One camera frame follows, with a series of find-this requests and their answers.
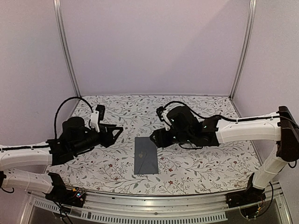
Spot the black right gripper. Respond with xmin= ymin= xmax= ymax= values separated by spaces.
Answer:
xmin=150 ymin=127 xmax=193 ymax=147

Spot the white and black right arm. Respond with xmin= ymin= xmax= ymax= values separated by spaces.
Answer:
xmin=149 ymin=105 xmax=299 ymax=203

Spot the aluminium slotted front rail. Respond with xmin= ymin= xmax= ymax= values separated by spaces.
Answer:
xmin=21 ymin=184 xmax=294 ymax=224

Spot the black camera cable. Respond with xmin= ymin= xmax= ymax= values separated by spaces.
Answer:
xmin=53 ymin=96 xmax=93 ymax=140
xmin=163 ymin=100 xmax=204 ymax=119

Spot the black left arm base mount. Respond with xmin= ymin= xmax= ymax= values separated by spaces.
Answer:
xmin=45 ymin=173 xmax=86 ymax=208

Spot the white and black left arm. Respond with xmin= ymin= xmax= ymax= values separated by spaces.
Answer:
xmin=0 ymin=117 xmax=123 ymax=203

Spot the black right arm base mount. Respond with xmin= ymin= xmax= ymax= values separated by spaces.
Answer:
xmin=225 ymin=174 xmax=266 ymax=208

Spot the aluminium frame post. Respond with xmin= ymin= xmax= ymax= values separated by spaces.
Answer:
xmin=229 ymin=0 xmax=256 ymax=101
xmin=53 ymin=0 xmax=81 ymax=97

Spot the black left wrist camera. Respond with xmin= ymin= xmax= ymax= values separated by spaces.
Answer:
xmin=95 ymin=105 xmax=106 ymax=121

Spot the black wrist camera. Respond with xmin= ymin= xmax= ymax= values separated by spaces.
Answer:
xmin=156 ymin=106 xmax=167 ymax=124
xmin=95 ymin=105 xmax=106 ymax=121

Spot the black left camera cable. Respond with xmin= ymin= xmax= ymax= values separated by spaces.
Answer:
xmin=53 ymin=96 xmax=93 ymax=140

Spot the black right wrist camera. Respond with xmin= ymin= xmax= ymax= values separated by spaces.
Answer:
xmin=156 ymin=106 xmax=167 ymax=124

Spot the right aluminium frame post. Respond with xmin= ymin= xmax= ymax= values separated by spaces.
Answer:
xmin=229 ymin=0 xmax=256 ymax=101

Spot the floral patterned table mat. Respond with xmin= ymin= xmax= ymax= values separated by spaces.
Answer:
xmin=55 ymin=94 xmax=266 ymax=196

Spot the black right camera cable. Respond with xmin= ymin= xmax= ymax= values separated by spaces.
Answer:
xmin=163 ymin=100 xmax=204 ymax=119

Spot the grey-blue envelope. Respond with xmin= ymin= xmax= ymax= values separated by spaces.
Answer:
xmin=134 ymin=137 xmax=159 ymax=175

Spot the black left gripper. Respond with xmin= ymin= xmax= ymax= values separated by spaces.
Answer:
xmin=72 ymin=124 xmax=123 ymax=155

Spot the left aluminium frame post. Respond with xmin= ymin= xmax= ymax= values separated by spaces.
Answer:
xmin=53 ymin=0 xmax=81 ymax=97

